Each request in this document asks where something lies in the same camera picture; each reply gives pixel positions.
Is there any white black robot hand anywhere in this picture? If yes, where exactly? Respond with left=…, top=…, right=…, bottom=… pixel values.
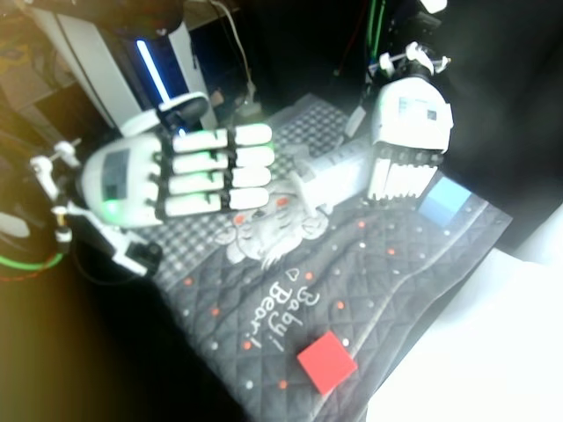
left=344, top=76, right=454, bottom=206
left=80, top=91, right=276, bottom=229

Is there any blue block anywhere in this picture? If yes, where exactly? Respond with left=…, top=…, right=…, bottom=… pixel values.
left=417, top=178, right=472, bottom=229

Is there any black cloth backdrop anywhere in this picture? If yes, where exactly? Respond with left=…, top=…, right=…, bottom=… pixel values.
left=237, top=0, right=563, bottom=265

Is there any white tower with blue light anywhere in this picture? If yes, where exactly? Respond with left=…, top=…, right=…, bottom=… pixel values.
left=26, top=8, right=223, bottom=146

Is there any dark brown rounded object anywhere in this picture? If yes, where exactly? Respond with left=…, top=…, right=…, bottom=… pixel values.
left=26, top=0, right=186, bottom=39

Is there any grey quilt with bear print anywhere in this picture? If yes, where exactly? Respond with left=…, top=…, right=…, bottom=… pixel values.
left=149, top=94, right=514, bottom=422

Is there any red block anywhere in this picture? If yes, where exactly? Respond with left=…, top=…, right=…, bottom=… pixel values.
left=296, top=331, right=358, bottom=396

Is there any white bracket black wrist camera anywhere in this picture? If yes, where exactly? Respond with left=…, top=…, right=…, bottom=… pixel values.
left=105, top=228, right=164, bottom=278

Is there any green cable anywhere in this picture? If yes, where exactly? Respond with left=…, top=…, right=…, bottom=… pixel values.
left=367, top=0, right=387, bottom=61
left=0, top=251, right=63, bottom=272

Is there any white cable with plug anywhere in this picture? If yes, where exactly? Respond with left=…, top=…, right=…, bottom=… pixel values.
left=206, top=0, right=265, bottom=119

